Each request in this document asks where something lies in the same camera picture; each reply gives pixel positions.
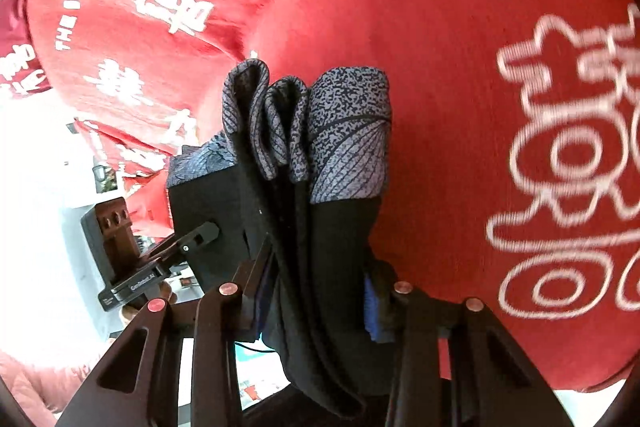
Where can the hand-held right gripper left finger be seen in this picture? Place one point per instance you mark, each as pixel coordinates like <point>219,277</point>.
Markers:
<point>250,289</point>

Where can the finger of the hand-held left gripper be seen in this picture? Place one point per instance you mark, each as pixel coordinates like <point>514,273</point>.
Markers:
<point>197,238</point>

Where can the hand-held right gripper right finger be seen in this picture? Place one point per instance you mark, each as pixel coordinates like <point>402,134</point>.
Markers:
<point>372,312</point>

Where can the black pants with grey pattern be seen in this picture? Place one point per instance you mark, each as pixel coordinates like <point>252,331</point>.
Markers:
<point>340,232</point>

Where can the person's left forearm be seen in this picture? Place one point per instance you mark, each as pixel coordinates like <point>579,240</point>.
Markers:
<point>30,387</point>

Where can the person's left hand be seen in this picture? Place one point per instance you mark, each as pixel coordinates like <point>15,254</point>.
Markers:
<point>131,314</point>

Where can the dark red printed cloth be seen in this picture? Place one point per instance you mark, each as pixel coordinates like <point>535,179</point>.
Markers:
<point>20,57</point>

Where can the red printed blanket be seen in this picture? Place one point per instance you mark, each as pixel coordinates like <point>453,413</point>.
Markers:
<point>400,32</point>

